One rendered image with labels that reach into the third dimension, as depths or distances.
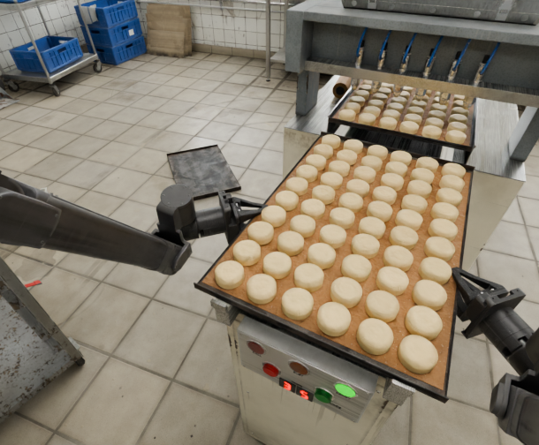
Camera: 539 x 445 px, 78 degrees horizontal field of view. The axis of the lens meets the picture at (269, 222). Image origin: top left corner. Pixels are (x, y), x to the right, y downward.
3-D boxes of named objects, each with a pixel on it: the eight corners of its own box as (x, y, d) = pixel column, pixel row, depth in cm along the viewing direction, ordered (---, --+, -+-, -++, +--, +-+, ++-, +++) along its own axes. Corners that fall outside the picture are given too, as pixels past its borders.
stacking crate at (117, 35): (117, 33, 448) (113, 15, 434) (143, 35, 438) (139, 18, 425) (86, 44, 407) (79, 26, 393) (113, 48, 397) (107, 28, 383)
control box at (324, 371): (248, 350, 70) (245, 313, 60) (362, 405, 62) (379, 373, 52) (239, 366, 67) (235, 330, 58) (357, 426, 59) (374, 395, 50)
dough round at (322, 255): (303, 252, 63) (304, 245, 61) (328, 247, 63) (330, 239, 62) (312, 272, 59) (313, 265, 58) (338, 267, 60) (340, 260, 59)
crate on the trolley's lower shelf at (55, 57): (54, 55, 382) (47, 35, 369) (84, 56, 377) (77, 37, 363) (18, 71, 342) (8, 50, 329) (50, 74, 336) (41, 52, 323)
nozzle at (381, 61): (370, 90, 100) (384, 22, 88) (380, 92, 99) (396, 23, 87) (366, 97, 96) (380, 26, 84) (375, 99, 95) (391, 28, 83)
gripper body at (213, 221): (230, 224, 76) (198, 231, 75) (226, 189, 69) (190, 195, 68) (237, 245, 72) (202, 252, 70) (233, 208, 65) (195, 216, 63)
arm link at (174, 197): (139, 258, 65) (178, 275, 64) (121, 222, 56) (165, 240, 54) (174, 214, 72) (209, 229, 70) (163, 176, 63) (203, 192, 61)
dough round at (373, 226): (375, 245, 64) (376, 237, 63) (353, 231, 67) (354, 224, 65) (388, 231, 67) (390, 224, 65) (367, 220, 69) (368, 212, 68)
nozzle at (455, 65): (436, 101, 94) (461, 30, 82) (447, 103, 93) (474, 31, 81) (434, 109, 90) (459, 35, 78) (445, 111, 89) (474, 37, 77)
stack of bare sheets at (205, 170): (241, 189, 226) (240, 185, 224) (182, 203, 215) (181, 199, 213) (217, 147, 267) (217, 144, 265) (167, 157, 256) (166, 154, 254)
